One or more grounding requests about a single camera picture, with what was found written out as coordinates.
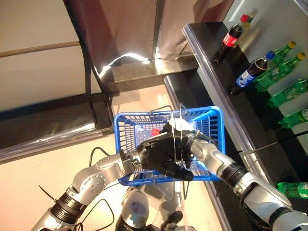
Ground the blue plastic shopping basket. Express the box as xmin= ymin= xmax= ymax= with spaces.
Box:
xmin=113 ymin=103 xmax=227 ymax=202

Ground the black robot right foot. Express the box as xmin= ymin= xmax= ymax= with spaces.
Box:
xmin=160 ymin=211 xmax=183 ymax=229

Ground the black side shelf board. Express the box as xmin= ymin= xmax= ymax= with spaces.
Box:
xmin=0 ymin=92 xmax=114 ymax=166

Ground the cola bottle red cap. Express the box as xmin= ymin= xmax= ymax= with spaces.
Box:
xmin=213 ymin=14 xmax=250 ymax=64
xmin=150 ymin=128 xmax=167 ymax=140

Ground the blue label cola bottle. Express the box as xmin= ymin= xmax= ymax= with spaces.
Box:
xmin=228 ymin=50 xmax=275 ymax=95

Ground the small yellow drink bottle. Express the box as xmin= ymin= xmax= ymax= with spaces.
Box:
xmin=240 ymin=8 xmax=258 ymax=37

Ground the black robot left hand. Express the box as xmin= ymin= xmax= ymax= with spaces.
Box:
xmin=137 ymin=134 xmax=193 ymax=181

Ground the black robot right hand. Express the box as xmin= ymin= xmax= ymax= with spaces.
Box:
xmin=160 ymin=117 xmax=195 ymax=155

